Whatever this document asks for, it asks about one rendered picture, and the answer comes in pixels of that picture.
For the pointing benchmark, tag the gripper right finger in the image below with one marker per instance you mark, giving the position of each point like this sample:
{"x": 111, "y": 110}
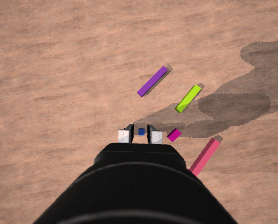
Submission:
{"x": 154, "y": 136}

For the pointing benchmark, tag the short magenta rod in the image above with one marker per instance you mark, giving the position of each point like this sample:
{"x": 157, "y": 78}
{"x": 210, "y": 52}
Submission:
{"x": 173, "y": 135}

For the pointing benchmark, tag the lime green rod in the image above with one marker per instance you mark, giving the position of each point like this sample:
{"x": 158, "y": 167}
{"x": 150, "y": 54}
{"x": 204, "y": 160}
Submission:
{"x": 188, "y": 97}

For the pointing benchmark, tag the purple rod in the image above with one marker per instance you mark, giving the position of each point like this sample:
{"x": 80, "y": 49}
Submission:
{"x": 152, "y": 81}

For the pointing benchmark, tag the pink rod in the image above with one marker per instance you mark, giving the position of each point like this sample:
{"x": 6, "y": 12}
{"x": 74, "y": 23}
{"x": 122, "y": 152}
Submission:
{"x": 204, "y": 156}

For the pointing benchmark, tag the small blue block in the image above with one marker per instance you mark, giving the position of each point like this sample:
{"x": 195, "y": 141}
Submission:
{"x": 141, "y": 131}

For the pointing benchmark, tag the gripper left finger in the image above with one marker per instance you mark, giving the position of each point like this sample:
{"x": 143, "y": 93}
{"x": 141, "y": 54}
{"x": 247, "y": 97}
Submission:
{"x": 126, "y": 135}

